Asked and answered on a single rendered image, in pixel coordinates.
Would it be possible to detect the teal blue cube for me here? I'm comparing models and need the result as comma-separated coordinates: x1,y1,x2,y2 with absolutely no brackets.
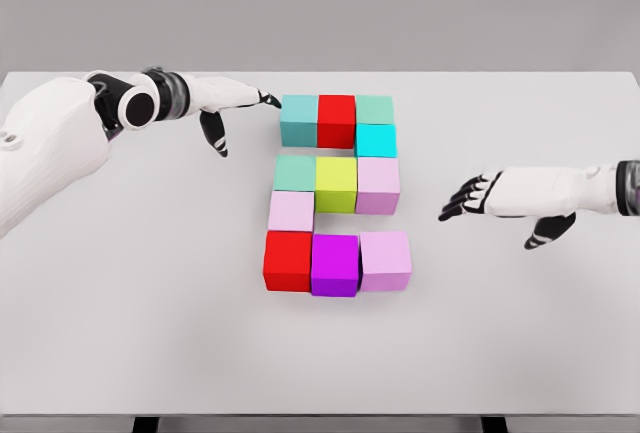
279,93,320,149

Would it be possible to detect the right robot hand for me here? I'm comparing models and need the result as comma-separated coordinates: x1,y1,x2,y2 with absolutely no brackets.
437,167,586,251

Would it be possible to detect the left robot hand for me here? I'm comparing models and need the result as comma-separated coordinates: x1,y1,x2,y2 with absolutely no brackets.
192,75,283,159

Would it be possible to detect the bright cyan cube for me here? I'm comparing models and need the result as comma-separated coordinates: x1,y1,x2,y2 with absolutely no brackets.
353,122,398,160

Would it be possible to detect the pink cube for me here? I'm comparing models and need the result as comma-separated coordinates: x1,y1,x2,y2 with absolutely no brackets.
267,189,316,235
354,156,402,216
358,230,413,294

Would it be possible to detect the red cube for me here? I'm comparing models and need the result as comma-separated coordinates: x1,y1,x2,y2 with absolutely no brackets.
262,230,315,294
316,94,358,150

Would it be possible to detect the mint green cube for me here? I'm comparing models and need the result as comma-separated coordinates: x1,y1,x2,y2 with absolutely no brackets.
354,94,396,127
272,153,318,194

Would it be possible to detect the magenta cube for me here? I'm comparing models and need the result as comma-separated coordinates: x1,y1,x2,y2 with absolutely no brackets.
310,233,361,299

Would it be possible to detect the yellow green cube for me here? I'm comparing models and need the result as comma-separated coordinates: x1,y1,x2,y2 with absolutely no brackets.
314,155,359,215

